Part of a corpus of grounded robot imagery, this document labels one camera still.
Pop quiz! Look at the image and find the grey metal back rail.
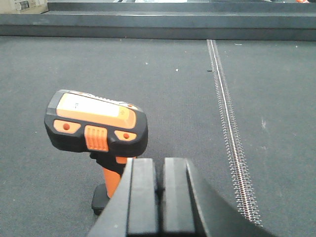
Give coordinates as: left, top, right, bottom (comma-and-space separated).
0, 0, 316, 41

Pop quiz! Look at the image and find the orange black barcode scanner gun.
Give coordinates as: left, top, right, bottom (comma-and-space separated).
44, 89, 148, 215

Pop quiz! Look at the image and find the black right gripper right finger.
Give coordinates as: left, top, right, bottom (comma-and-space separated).
161, 158, 272, 237

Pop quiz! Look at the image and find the large stacked cardboard box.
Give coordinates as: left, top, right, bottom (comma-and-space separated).
0, 0, 48, 14

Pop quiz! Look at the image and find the dark grey conveyor belt mat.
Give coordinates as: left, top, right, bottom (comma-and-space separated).
0, 37, 316, 237

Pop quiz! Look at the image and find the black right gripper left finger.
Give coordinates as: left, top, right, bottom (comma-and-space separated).
87, 158, 159, 237

